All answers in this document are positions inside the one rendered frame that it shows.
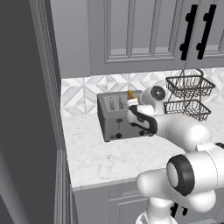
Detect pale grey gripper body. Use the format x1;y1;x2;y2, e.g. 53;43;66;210
127;98;139;108

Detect grey metal toaster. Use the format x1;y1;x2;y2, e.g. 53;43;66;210
96;89;156;143

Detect grey drawer front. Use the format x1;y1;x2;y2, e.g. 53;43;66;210
108;181;144;203

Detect black cupboard door handle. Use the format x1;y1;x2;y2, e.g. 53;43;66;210
195;3;218;60
178;3;199;61

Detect tall dark grey cabinet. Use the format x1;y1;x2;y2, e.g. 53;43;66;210
0;0;73;224

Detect yellow-brown bread slice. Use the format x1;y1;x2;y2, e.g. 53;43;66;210
127;89;136;101

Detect black toaster lever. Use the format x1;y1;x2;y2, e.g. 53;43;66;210
115;118;123;131

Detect grey wall cupboard door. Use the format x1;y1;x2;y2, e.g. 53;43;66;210
87;0;188;76
185;0;224;70

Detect grey base cupboard door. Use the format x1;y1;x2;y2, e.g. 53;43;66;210
108;197;151;224

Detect black base cupboard handle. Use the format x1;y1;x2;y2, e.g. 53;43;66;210
170;202;189;219

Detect black two-tier wire stand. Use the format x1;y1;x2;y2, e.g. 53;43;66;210
163;68;217;123

